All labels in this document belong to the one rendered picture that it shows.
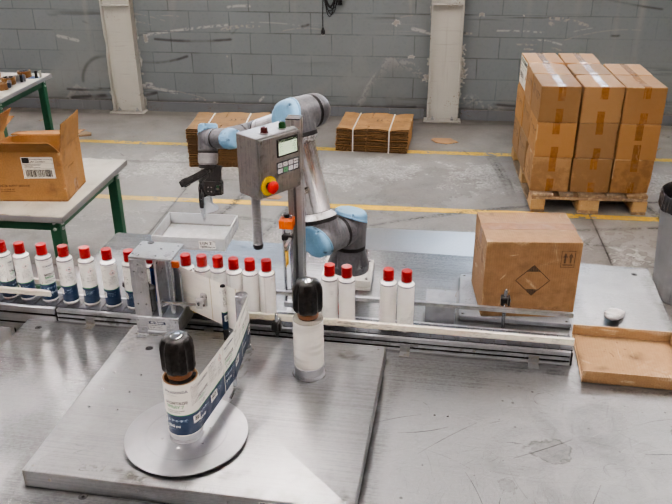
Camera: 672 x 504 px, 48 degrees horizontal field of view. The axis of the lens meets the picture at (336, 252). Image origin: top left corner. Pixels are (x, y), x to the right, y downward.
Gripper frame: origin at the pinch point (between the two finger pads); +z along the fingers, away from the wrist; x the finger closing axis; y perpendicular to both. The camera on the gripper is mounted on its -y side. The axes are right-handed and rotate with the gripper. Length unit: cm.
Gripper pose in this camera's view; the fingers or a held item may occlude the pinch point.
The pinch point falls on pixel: (203, 217)
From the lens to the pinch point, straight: 295.9
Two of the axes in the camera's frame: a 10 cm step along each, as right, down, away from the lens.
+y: 10.0, 0.2, -0.7
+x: 0.7, -1.4, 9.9
